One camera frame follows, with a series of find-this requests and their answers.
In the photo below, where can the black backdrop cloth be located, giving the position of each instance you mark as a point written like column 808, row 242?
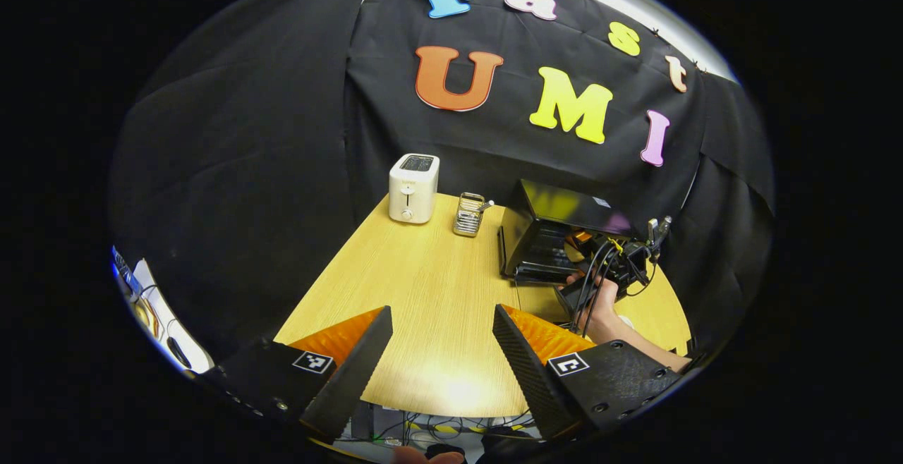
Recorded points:
column 268, row 168

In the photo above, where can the white toaster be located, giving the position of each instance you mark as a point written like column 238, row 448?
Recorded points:
column 413, row 192

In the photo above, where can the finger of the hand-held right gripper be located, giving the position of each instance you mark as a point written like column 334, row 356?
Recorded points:
column 580, row 237

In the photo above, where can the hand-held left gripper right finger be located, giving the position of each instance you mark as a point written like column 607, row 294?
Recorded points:
column 529, row 372

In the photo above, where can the white side desk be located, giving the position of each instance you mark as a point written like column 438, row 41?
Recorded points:
column 166, row 330

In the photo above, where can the black electric oven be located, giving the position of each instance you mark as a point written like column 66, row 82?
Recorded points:
column 557, row 203

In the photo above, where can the black computer mouse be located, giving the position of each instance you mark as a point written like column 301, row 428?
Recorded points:
column 178, row 352

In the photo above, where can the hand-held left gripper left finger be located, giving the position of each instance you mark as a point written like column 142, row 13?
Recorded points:
column 356, row 372

